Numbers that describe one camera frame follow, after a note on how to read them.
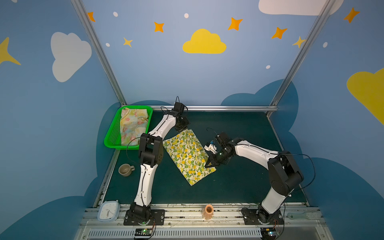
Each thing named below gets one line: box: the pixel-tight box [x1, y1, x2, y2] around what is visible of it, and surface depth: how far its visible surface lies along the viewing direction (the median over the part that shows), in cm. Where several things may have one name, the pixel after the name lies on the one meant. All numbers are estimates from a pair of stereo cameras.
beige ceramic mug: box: [118, 163, 135, 177], surface depth 88 cm
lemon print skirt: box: [162, 129, 217, 186], surface depth 95 cm
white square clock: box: [97, 200, 121, 222], surface depth 75 cm
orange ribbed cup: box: [204, 204, 214, 220], surface depth 69 cm
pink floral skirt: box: [120, 107, 149, 146], surface depth 113 cm
